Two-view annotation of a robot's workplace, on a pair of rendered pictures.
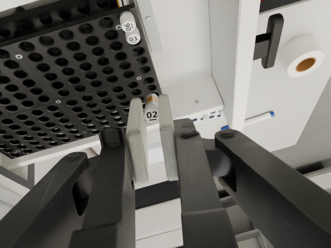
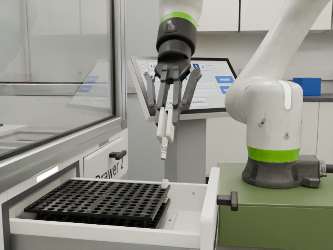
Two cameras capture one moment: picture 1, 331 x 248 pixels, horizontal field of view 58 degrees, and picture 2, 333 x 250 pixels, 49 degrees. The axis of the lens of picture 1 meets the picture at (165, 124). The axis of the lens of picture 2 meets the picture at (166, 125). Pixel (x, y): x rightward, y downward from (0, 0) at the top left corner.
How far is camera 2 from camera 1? 0.89 m
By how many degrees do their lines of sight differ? 140
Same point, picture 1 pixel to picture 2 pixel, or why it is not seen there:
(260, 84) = not seen: outside the picture
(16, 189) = (17, 189)
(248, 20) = (213, 176)
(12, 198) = (22, 177)
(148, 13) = (171, 218)
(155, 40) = (168, 227)
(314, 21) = not seen: outside the picture
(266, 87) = not seen: outside the picture
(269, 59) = (232, 200)
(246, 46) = (213, 181)
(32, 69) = (114, 186)
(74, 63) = (131, 188)
